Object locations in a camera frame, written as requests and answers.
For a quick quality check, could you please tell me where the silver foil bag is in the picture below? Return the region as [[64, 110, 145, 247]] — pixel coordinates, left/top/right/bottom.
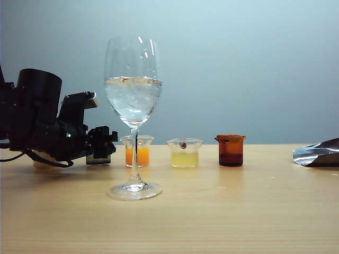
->
[[292, 137, 339, 167]]

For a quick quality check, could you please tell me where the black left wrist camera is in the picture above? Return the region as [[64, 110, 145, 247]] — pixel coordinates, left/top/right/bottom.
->
[[59, 91, 99, 125]]

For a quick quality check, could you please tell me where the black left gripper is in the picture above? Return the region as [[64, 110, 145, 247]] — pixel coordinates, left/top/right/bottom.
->
[[31, 119, 119, 162]]

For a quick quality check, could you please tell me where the grey smoked measuring cup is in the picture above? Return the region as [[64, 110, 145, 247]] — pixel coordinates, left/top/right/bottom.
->
[[85, 155, 112, 166]]

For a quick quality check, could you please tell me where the tall clear wine glass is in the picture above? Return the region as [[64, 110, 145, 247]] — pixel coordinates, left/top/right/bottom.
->
[[103, 37, 163, 201]]

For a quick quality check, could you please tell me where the clear cup with yellow juice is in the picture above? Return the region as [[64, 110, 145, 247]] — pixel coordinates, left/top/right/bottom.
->
[[166, 138, 204, 169]]

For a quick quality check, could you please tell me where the amber brown measuring cup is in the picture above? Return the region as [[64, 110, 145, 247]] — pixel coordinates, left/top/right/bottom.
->
[[214, 134, 246, 167]]

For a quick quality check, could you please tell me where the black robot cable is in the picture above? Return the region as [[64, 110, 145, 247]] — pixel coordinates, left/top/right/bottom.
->
[[0, 148, 74, 168]]

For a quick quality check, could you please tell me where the clear cup with orange juice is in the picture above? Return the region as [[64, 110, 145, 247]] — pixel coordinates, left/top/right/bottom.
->
[[119, 135, 155, 168]]

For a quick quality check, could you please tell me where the clear ice cubes pile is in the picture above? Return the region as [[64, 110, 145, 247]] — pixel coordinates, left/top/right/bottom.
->
[[105, 78, 162, 117]]

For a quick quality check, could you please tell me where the beige paper cup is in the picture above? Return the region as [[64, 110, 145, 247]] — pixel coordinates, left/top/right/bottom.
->
[[33, 150, 59, 169]]

